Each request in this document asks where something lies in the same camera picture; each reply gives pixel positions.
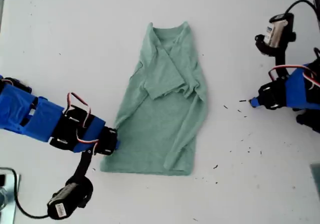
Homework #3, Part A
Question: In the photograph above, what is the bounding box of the green t-shirt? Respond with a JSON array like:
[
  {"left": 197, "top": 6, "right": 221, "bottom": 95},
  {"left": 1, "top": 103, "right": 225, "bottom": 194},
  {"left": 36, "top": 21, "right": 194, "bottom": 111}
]
[{"left": 99, "top": 21, "right": 208, "bottom": 177}]

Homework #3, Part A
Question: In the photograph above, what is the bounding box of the black camera cable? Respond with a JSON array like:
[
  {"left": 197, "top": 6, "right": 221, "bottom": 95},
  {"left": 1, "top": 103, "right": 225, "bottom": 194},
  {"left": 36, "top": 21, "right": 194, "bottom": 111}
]
[
  {"left": 284, "top": 0, "right": 319, "bottom": 15},
  {"left": 0, "top": 167, "right": 52, "bottom": 219}
]

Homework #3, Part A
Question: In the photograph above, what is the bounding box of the red white arm wire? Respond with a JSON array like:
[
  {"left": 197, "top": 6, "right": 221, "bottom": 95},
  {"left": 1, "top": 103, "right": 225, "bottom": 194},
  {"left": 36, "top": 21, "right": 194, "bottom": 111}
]
[
  {"left": 66, "top": 92, "right": 100, "bottom": 155},
  {"left": 268, "top": 64, "right": 320, "bottom": 88}
]

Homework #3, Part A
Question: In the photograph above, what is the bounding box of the steel clamp plate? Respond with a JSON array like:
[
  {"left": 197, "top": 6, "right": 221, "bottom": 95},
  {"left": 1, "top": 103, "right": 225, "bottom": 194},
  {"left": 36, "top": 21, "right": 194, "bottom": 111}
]
[{"left": 0, "top": 173, "right": 22, "bottom": 224}]

